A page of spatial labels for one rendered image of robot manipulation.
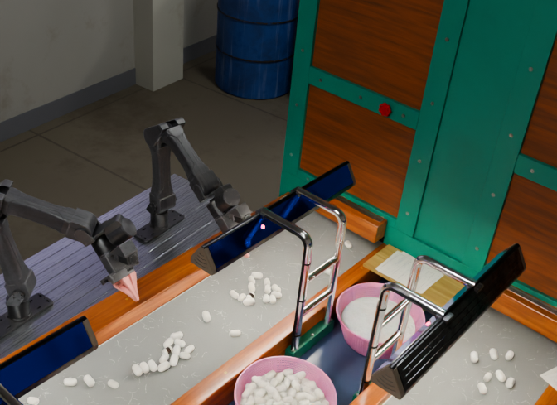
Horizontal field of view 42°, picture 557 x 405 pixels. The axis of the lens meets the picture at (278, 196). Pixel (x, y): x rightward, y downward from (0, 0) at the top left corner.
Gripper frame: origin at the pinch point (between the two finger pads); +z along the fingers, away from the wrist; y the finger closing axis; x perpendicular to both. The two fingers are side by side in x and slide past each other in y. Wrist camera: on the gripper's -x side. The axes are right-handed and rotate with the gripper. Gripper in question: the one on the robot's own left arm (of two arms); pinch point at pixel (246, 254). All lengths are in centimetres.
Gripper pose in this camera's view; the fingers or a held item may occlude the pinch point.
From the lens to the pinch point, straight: 229.0
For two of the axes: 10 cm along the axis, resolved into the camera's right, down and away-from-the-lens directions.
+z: 5.2, 8.5, -0.2
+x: -5.6, 3.6, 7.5
